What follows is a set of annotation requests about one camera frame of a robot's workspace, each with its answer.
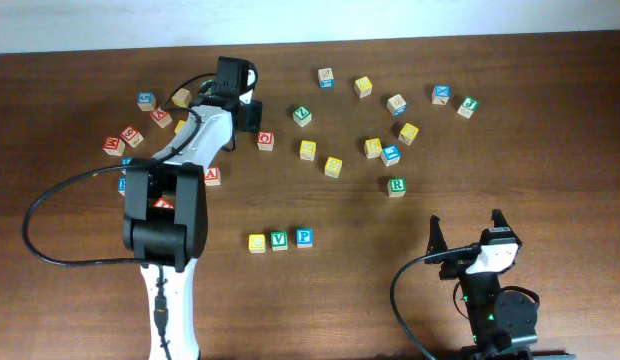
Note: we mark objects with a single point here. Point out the yellow block top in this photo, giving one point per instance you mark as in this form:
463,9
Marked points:
363,87

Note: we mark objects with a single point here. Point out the red a block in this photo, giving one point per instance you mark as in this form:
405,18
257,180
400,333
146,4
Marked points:
212,176
161,117

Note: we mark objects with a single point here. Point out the plain wood yellow block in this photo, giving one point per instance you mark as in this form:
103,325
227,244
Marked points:
182,98

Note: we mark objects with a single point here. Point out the wood block orange picture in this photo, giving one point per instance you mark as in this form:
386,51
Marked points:
396,105

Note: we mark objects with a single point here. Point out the yellow block near A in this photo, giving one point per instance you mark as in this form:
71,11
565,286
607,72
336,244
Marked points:
180,125

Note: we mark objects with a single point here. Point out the green Z block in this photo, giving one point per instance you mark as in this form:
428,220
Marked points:
302,116

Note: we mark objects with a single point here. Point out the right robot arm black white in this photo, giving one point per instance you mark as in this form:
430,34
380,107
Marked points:
502,318

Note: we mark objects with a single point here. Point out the blue X block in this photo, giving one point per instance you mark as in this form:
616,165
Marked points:
441,94

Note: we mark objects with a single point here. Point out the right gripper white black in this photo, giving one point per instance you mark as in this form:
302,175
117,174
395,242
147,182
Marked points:
460,267

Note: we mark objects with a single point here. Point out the green J block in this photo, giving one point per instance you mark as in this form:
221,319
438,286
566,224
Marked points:
467,107

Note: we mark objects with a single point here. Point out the red 6 block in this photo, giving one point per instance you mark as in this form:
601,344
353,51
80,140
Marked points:
131,136

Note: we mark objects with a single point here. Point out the blue H block lower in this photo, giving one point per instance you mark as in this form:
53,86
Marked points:
121,186

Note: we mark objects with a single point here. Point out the green V block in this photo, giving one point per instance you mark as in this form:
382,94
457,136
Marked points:
279,241

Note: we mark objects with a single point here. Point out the green R block lower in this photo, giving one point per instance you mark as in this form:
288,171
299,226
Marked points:
396,187

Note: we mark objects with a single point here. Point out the red I block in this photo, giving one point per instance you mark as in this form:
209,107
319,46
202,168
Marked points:
163,203

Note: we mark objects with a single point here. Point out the wood block blue side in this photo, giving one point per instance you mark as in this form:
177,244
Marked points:
325,78

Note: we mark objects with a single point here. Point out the red A block upper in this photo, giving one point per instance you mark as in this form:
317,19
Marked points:
161,117

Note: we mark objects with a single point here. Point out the red O block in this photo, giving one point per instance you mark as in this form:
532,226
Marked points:
265,141

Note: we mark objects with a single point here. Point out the yellow block beside blue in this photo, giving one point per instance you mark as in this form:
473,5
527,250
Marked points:
372,148

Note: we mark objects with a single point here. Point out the yellow C block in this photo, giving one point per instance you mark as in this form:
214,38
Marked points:
257,243

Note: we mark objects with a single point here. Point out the blue block right centre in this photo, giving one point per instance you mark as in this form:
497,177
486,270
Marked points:
390,155

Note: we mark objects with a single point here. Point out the red M block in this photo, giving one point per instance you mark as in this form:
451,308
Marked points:
114,146

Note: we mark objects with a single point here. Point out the green L block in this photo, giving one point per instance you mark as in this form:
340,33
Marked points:
206,83

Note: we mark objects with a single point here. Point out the red A block lower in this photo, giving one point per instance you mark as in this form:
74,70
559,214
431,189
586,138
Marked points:
212,176

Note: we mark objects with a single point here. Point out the blue P block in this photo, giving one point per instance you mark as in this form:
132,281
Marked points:
304,238

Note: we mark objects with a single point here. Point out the yellow block centre right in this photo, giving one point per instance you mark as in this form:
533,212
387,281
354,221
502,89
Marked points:
333,167

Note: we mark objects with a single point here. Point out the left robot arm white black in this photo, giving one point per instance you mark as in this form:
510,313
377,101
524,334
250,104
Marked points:
165,212

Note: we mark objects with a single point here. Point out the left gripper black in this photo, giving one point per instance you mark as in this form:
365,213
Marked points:
251,116

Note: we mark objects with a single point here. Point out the blue block top left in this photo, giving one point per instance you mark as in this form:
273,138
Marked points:
146,101

